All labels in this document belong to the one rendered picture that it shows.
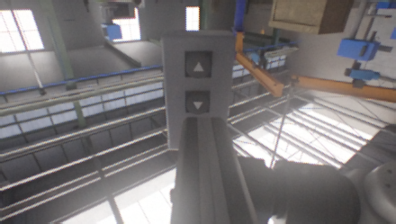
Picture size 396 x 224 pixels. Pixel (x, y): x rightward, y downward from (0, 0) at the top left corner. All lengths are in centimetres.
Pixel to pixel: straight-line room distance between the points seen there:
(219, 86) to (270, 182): 14
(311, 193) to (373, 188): 6
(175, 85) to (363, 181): 25
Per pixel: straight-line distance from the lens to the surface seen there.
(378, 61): 1307
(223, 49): 19
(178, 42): 18
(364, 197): 32
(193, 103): 19
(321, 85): 604
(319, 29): 382
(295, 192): 27
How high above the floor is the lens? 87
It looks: 30 degrees up
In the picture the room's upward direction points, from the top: 179 degrees counter-clockwise
